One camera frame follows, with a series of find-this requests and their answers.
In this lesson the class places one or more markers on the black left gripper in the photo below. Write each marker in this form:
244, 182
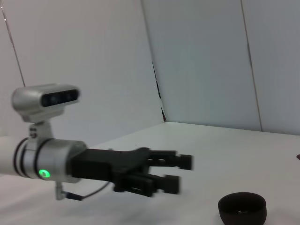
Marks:
105, 164

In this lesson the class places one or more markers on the dark brown teacup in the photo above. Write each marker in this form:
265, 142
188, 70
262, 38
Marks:
241, 208

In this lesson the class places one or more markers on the black round teapot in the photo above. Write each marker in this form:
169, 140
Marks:
298, 156

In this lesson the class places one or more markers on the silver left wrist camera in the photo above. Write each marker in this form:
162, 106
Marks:
42, 100

